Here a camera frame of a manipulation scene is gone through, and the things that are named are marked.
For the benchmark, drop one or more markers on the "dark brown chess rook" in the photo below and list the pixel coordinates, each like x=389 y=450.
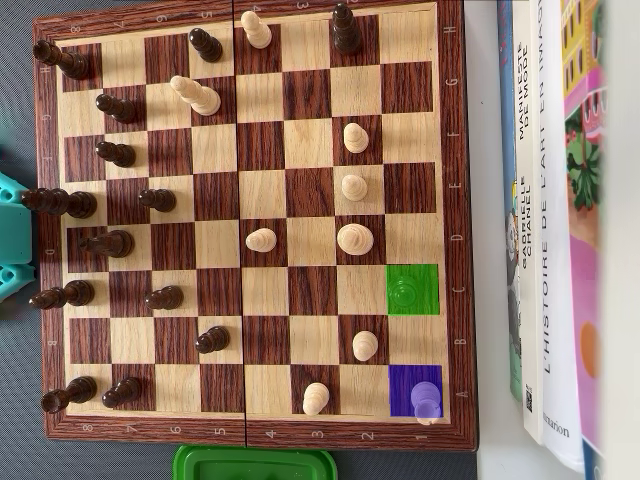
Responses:
x=70 y=62
x=80 y=390

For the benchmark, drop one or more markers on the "light wooden chess pawn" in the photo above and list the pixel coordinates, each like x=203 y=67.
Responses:
x=354 y=187
x=260 y=240
x=355 y=139
x=257 y=31
x=315 y=398
x=365 y=345

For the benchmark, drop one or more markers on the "green plastic container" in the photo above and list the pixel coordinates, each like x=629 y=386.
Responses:
x=190 y=465

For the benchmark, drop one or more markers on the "wooden chess board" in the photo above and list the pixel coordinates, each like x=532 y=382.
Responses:
x=312 y=290

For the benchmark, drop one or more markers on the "dark brown chess pawn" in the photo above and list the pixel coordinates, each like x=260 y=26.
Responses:
x=160 y=200
x=120 y=155
x=125 y=390
x=215 y=339
x=120 y=109
x=167 y=298
x=207 y=46

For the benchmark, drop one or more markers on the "colourful pink cover book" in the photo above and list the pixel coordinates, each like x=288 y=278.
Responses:
x=582 y=280

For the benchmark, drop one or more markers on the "thin blue comic book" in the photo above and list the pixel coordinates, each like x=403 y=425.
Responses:
x=507 y=125

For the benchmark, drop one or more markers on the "light wooden chess bishop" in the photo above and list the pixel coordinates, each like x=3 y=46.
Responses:
x=200 y=97

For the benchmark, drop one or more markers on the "dark brown chess queen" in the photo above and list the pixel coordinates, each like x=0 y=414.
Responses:
x=346 y=32

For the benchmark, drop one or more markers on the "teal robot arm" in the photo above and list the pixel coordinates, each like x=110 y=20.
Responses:
x=12 y=235

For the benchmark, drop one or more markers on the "dark brown chess king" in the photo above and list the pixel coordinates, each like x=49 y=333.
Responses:
x=75 y=203

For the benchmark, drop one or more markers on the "light wooden chess rook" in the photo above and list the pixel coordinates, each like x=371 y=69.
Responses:
x=425 y=400

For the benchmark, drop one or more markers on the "light wooden chess king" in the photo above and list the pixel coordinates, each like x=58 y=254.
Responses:
x=354 y=239

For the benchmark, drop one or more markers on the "white Gabrielle Chanel book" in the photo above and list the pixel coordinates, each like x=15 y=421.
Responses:
x=535 y=310

